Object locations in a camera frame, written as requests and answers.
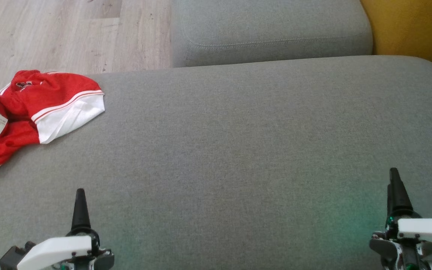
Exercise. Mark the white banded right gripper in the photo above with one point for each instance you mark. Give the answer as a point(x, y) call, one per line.
point(426, 228)

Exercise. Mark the small grey sofa cushion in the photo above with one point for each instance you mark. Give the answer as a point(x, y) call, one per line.
point(268, 30)

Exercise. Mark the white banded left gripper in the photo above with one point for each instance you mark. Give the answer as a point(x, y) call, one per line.
point(58, 249)

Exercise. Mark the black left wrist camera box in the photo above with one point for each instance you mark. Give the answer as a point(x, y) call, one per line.
point(13, 257)

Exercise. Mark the large grey sofa seat cushion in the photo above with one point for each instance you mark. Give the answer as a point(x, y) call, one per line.
point(238, 150)

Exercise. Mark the red white sports shorts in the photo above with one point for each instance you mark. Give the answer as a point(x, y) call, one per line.
point(24, 101)

